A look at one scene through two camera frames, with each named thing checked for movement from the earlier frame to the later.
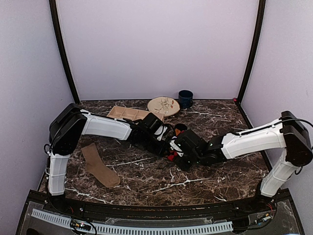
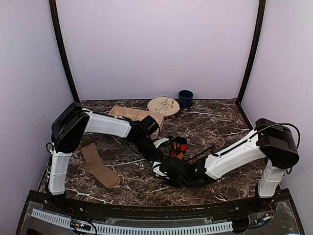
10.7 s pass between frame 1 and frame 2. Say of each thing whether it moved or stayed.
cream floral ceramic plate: stayed
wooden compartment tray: stayed
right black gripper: moved
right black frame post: stayed
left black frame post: stayed
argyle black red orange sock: moved
